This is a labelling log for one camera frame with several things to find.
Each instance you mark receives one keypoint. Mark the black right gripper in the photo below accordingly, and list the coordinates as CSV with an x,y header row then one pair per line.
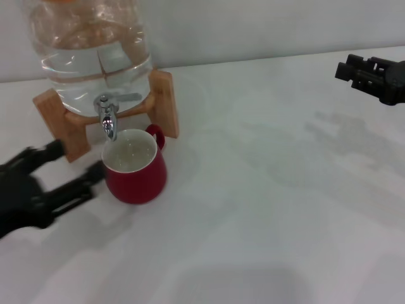
x,y
394,85

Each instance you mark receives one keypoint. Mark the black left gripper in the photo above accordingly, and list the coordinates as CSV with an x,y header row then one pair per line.
x,y
19,202

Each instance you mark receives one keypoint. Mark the red ceramic cup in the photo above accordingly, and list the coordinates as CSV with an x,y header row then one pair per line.
x,y
136,187

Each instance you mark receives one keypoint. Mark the chrome faucet tap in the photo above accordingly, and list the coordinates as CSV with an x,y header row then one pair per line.
x,y
107,122

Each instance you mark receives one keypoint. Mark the glass water dispenser jar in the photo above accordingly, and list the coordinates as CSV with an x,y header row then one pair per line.
x,y
79,69

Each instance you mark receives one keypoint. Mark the wooden dispenser stand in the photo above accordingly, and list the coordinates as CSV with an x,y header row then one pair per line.
x,y
164,104

